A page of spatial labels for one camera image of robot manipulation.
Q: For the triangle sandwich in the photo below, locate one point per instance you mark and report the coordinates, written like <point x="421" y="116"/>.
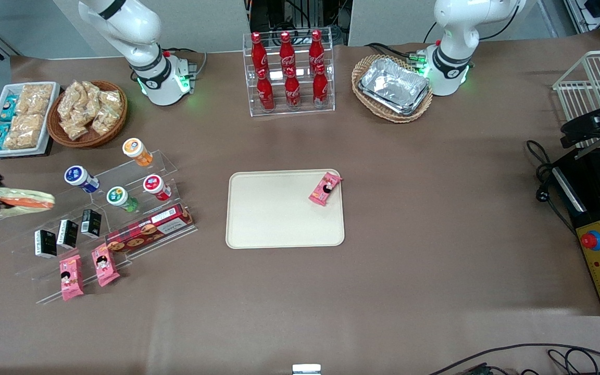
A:
<point x="26" y="201"/>

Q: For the beige plastic serving tray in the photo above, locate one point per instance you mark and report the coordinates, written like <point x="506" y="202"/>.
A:
<point x="274" y="213"/>

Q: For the aluminium foil tray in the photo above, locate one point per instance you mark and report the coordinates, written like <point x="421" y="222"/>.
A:
<point x="394" y="83"/>
<point x="404" y="111"/>

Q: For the teal snack pack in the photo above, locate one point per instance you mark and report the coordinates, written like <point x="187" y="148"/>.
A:
<point x="0" y="136"/>
<point x="8" y="108"/>

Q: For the wrapped cracker pack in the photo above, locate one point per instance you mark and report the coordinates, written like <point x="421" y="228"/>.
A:
<point x="35" y="98"/>
<point x="21" y="139"/>
<point x="28" y="123"/>

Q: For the small black carton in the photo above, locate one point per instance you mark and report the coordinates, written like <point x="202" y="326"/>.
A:
<point x="45" y="244"/>
<point x="91" y="223"/>
<point x="67" y="234"/>

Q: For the blue capped drink bottle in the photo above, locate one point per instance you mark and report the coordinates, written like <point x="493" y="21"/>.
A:
<point x="79" y="177"/>

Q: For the clear bag of snacks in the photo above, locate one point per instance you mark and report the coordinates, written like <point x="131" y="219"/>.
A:
<point x="103" y="122"/>
<point x="73" y="127"/>
<point x="112" y="100"/>
<point x="71" y="96"/>
<point x="93" y="94"/>

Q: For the dark brown wicker basket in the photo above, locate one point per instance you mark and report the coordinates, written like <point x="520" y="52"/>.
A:
<point x="91" y="139"/>

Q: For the pink cartoon snack pack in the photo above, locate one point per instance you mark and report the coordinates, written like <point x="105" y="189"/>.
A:
<point x="71" y="277"/>
<point x="325" y="189"/>
<point x="105" y="265"/>

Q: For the green capped drink bottle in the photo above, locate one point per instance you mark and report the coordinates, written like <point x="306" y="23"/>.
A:
<point x="120" y="198"/>

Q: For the orange capped drink bottle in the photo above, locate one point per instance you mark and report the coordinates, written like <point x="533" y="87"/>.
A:
<point x="136" y="150"/>

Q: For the red plaid cookie box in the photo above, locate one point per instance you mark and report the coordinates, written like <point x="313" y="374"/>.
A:
<point x="149" y="229"/>

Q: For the red capped drink bottle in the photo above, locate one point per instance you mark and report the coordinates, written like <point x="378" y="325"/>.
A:
<point x="155" y="187"/>

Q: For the clear acrylic tiered shelf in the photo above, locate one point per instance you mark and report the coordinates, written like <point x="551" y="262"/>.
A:
<point x="162" y="161"/>

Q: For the clear acrylic bottle rack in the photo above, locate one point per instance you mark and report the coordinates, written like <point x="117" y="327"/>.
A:
<point x="250" y="99"/>

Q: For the red cola bottle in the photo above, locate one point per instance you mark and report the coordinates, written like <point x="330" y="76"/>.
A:
<point x="316" y="49"/>
<point x="286" y="52"/>
<point x="292" y="92"/>
<point x="265" y="94"/>
<point x="258" y="54"/>
<point x="321" y="89"/>

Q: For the dark equipment rack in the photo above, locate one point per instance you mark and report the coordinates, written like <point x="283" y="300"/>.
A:
<point x="300" y="13"/>

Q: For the small white block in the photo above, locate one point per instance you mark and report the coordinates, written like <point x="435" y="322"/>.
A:
<point x="306" y="369"/>

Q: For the light wicker basket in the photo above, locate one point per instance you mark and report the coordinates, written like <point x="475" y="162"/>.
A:
<point x="391" y="116"/>

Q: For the brown table cover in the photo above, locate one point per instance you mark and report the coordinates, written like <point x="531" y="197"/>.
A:
<point x="435" y="219"/>

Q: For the black fryer machine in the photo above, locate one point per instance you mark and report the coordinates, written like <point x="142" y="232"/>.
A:
<point x="586" y="208"/>

